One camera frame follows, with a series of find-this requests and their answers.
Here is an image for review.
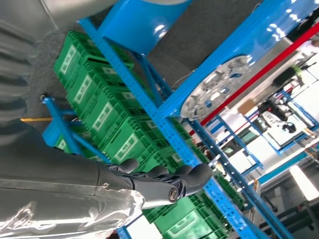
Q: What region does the brown cardboard box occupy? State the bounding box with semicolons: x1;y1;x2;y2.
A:
237;98;256;116

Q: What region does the blue metal shelf rack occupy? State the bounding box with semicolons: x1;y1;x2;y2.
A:
79;0;319;239
41;95;111;166

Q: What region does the black machine on stand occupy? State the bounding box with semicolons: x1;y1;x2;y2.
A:
258;99;297;134

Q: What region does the red barrier belt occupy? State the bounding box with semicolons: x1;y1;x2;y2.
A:
189;21;319;136

